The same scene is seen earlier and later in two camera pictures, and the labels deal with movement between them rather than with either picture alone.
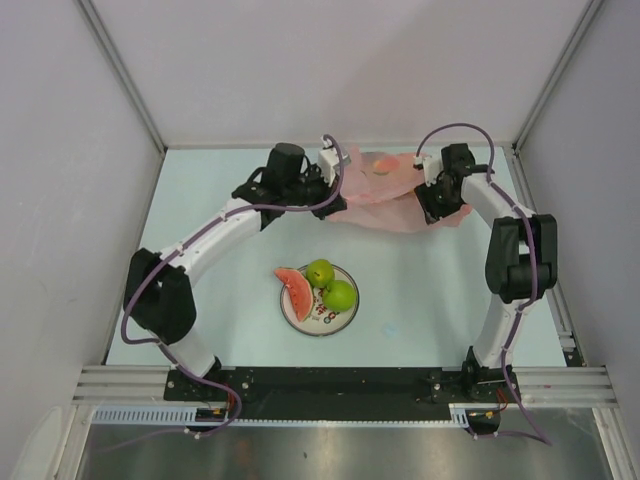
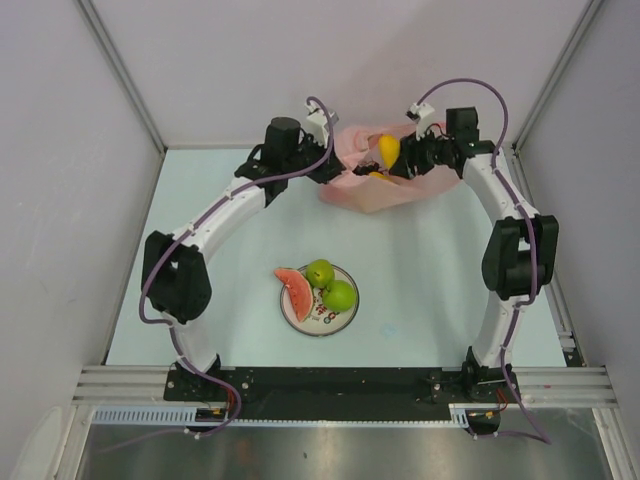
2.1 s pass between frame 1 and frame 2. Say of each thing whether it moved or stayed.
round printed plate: stayed
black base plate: stayed
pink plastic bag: moved
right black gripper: moved
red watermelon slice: stayed
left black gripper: moved
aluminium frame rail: stayed
